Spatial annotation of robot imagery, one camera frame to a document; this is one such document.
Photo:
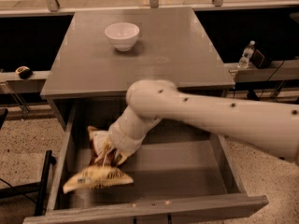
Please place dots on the black tape measure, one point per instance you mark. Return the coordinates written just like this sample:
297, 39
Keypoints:
24, 72

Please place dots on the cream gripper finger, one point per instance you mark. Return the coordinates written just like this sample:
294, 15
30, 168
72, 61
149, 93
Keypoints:
121, 156
104, 154

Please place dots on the black stand leg left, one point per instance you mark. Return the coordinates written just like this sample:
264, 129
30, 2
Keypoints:
35, 192

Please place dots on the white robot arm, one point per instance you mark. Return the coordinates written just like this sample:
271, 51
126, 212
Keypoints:
271, 127

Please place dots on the grey counter cabinet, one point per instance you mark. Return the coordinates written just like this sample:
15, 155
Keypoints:
172, 45

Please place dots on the clear water bottle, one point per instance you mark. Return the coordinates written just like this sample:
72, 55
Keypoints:
246, 55

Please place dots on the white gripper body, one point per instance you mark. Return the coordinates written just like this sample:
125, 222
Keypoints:
119, 139

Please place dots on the grey side bench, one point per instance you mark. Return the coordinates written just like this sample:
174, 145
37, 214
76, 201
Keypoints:
276, 71
10, 82

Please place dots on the small black box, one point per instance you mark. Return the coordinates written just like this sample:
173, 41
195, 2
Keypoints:
260, 59

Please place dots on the brown chip bag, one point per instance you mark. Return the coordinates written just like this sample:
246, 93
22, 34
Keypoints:
97, 176

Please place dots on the grey side bench right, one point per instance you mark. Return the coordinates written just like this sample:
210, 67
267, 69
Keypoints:
276, 71

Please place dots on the open grey top drawer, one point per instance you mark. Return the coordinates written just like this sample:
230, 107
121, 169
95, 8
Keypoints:
179, 171

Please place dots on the black drawer handle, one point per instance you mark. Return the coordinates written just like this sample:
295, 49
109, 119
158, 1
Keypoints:
163, 219

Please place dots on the grey side bench left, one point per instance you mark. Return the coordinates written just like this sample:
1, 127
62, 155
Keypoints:
10, 82

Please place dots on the white ceramic bowl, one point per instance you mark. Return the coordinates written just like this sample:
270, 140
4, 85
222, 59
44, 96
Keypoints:
122, 35

